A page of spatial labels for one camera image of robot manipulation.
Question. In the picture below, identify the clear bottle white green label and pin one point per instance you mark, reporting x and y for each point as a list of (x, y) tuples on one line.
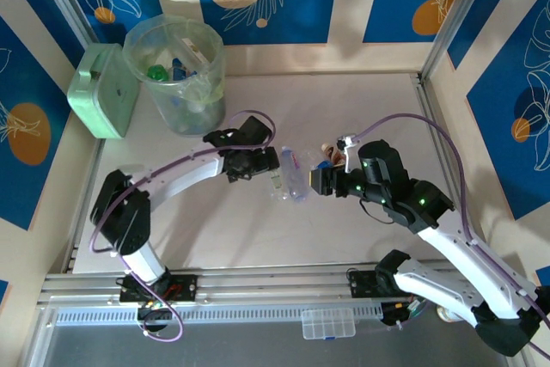
[(278, 184)]

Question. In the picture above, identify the crushed bottle blue label white cap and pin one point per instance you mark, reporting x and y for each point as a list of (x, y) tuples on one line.
[(311, 156)]

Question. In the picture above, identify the brown drink bottle beige cap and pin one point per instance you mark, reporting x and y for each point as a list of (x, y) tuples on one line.
[(331, 151)]

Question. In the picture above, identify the small crushed blue label bottle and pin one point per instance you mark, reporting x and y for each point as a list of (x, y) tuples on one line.
[(191, 74)]

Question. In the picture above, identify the clear bottle long white label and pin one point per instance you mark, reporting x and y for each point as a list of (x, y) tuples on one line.
[(193, 51)]

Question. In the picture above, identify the green plastic bottle yellow cap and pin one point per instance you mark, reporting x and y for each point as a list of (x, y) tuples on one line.
[(157, 73)]

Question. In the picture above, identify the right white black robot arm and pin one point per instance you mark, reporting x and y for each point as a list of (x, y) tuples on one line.
[(455, 246)]

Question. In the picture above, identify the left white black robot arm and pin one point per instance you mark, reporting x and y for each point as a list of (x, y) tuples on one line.
[(185, 173)]

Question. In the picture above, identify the mesh bin with plastic liner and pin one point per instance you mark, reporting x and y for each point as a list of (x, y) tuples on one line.
[(193, 109)]

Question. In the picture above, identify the tall clear bottle pink label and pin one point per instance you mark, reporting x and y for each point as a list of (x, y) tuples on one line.
[(293, 173)]

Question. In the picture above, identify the clear plastic organizer box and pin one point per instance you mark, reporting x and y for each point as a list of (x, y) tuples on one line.
[(328, 324)]

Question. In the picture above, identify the mint green carry case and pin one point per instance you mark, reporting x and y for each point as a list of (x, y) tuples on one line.
[(103, 92)]

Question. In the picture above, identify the small round shiny tin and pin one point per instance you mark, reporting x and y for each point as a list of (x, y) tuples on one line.
[(444, 314)]

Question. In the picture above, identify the aluminium side rail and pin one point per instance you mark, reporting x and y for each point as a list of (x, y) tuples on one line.
[(424, 96), (95, 156)]

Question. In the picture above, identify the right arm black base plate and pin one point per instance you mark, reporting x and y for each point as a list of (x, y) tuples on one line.
[(361, 283)]

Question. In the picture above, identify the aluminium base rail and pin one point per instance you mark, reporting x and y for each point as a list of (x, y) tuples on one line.
[(275, 285)]

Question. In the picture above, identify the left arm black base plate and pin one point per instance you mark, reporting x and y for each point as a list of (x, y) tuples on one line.
[(187, 287)]

